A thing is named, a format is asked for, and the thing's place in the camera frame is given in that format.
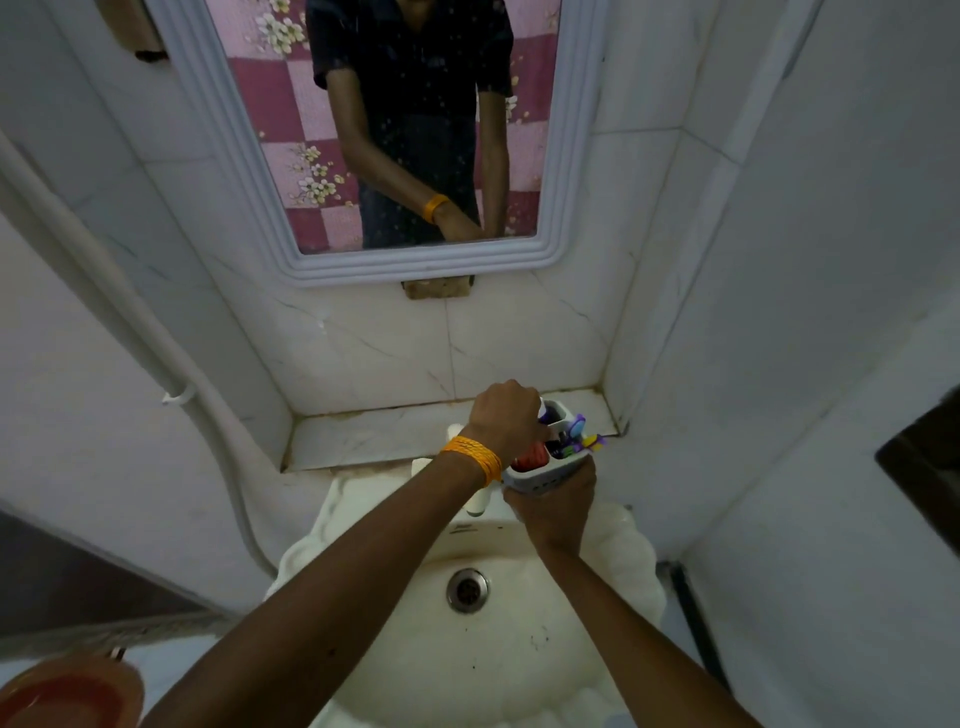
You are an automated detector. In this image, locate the person's left hand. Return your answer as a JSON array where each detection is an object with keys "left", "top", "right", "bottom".
[{"left": 461, "top": 379, "right": 552, "bottom": 471}]

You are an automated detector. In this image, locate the person's right hand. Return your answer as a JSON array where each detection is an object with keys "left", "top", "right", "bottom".
[{"left": 502, "top": 454, "right": 598, "bottom": 558}]

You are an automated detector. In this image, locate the grey plastic toothbrush holder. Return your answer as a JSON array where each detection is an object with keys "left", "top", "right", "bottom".
[{"left": 501, "top": 399, "right": 590, "bottom": 498}]

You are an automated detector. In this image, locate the person's left forearm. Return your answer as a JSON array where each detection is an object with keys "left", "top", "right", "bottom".
[{"left": 138, "top": 450, "right": 489, "bottom": 728}]

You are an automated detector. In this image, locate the person's right forearm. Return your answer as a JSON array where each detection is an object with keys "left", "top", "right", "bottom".
[{"left": 532, "top": 543, "right": 762, "bottom": 728}]

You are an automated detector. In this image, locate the orange thread wristband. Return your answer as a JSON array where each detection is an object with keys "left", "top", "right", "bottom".
[{"left": 439, "top": 435, "right": 504, "bottom": 487}]

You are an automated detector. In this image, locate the white sink faucet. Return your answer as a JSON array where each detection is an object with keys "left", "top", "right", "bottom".
[{"left": 411, "top": 423, "right": 500, "bottom": 519}]

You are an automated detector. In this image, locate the metal sink drain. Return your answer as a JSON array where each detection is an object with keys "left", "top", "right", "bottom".
[{"left": 447, "top": 568, "right": 491, "bottom": 615}]

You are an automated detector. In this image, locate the brown wooden block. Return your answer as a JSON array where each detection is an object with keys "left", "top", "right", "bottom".
[{"left": 401, "top": 276, "right": 476, "bottom": 301}]

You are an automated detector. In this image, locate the white ceramic wash basin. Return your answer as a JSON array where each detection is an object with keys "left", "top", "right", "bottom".
[{"left": 266, "top": 457, "right": 669, "bottom": 728}]

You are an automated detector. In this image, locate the dark brown object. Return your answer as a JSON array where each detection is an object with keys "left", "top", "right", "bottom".
[{"left": 874, "top": 386, "right": 960, "bottom": 560}]

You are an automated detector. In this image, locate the orange plastic bucket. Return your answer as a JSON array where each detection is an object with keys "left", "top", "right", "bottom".
[{"left": 0, "top": 654, "right": 145, "bottom": 728}]

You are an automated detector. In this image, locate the white-framed wall mirror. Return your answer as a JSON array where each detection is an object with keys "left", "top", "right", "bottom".
[{"left": 142, "top": 0, "right": 610, "bottom": 290}]

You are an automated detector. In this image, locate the white wall pipe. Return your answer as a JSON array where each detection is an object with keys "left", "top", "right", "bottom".
[{"left": 0, "top": 131, "right": 280, "bottom": 580}]

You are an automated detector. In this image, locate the brown wall-mounted object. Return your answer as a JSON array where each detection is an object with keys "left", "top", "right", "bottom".
[{"left": 96, "top": 0, "right": 170, "bottom": 64}]

